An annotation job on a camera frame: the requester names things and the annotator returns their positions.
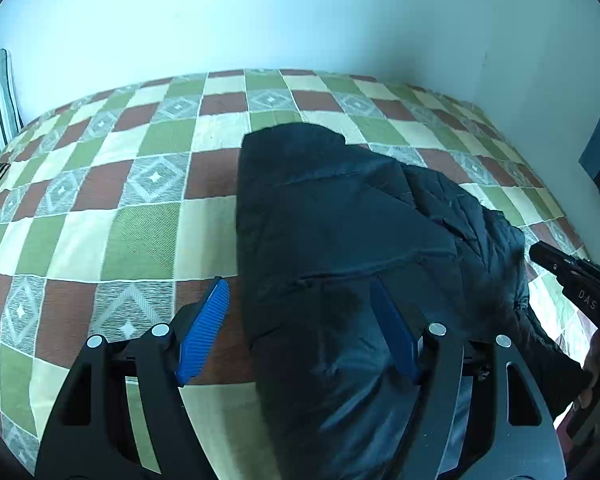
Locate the black quilted jacket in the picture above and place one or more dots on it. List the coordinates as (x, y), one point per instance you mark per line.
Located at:
(360, 240)

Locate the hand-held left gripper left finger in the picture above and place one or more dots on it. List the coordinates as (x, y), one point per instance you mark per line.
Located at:
(202, 332)

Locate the checkered patchwork blanket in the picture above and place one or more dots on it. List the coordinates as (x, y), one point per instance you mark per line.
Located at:
(105, 210)

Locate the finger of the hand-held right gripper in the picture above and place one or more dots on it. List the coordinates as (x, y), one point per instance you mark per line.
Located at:
(550, 257)

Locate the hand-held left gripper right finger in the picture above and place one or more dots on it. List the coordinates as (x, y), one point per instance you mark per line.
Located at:
(395, 332)

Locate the person's right hand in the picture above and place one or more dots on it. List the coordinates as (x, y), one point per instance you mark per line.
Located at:
(597, 365)

